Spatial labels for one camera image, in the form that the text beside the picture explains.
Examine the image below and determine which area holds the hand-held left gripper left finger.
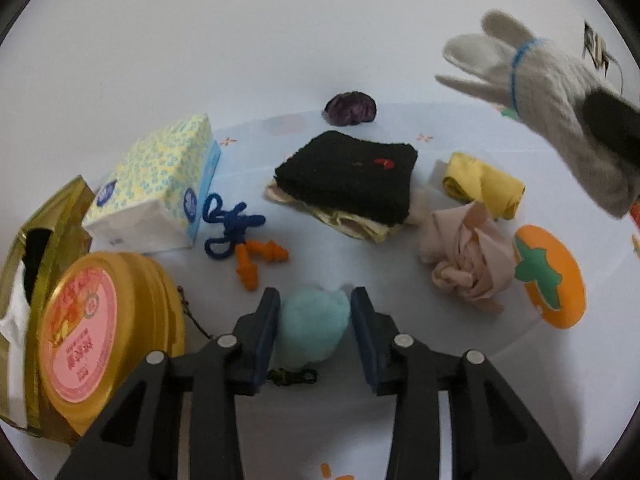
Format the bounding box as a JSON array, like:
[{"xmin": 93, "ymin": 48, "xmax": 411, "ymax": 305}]
[{"xmin": 54, "ymin": 287, "xmax": 282, "ymax": 480}]

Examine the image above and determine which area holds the round gold tin pink label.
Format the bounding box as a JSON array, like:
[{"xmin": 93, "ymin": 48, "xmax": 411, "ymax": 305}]
[{"xmin": 35, "ymin": 251, "xmax": 187, "ymax": 436}]

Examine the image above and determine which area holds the person's right hand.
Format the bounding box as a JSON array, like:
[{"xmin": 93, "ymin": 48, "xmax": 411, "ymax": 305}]
[{"xmin": 435, "ymin": 9, "xmax": 640, "ymax": 219}]

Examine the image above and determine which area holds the pink crumpled cloth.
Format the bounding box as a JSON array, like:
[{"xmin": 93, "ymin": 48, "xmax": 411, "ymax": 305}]
[{"xmin": 419, "ymin": 200, "xmax": 516, "ymax": 315}]

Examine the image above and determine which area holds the orange earplug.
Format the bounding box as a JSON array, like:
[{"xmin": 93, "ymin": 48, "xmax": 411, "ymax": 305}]
[
  {"xmin": 236, "ymin": 247, "xmax": 258, "ymax": 290},
  {"xmin": 245, "ymin": 240, "xmax": 290, "ymax": 262}
]

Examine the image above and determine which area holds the purple hair scrunchie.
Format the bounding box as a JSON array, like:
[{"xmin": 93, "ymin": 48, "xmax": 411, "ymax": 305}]
[{"xmin": 324, "ymin": 91, "xmax": 378, "ymax": 127}]

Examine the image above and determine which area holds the blue yarn cord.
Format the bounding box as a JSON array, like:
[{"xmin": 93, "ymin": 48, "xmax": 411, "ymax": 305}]
[{"xmin": 202, "ymin": 193, "xmax": 266, "ymax": 261}]

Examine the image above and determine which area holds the yellow rolled cloth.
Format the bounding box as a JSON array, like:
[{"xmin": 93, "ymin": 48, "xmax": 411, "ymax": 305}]
[{"xmin": 441, "ymin": 151, "xmax": 526, "ymax": 221}]

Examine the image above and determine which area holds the wall socket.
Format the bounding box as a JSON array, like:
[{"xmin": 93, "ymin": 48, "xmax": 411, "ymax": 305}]
[{"xmin": 582, "ymin": 20, "xmax": 617, "ymax": 76}]

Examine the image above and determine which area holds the light blue pompom keychain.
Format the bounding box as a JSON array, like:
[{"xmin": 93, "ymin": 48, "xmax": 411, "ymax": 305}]
[{"xmin": 176, "ymin": 282, "xmax": 351, "ymax": 387}]

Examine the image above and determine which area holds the cream folded cloth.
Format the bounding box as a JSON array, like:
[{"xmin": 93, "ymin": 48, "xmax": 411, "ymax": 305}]
[{"xmin": 265, "ymin": 182, "xmax": 406, "ymax": 243}]

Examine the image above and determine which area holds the white paper sheet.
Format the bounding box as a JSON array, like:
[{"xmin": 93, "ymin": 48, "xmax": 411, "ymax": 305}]
[{"xmin": 0, "ymin": 260, "xmax": 33, "ymax": 428}]

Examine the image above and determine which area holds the yellow floral tissue pack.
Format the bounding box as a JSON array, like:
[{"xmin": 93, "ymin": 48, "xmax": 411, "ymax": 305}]
[{"xmin": 81, "ymin": 112, "xmax": 222, "ymax": 254}]

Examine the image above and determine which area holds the orange persimmon coaster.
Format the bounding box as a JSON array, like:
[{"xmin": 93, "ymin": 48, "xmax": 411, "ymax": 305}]
[{"xmin": 512, "ymin": 224, "xmax": 586, "ymax": 330}]

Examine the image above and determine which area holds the black towel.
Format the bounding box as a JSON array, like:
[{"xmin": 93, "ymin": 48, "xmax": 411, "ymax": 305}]
[{"xmin": 273, "ymin": 130, "xmax": 419, "ymax": 226}]

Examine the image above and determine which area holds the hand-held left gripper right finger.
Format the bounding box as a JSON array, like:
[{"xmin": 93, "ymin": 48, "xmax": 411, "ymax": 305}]
[{"xmin": 350, "ymin": 287, "xmax": 576, "ymax": 480}]

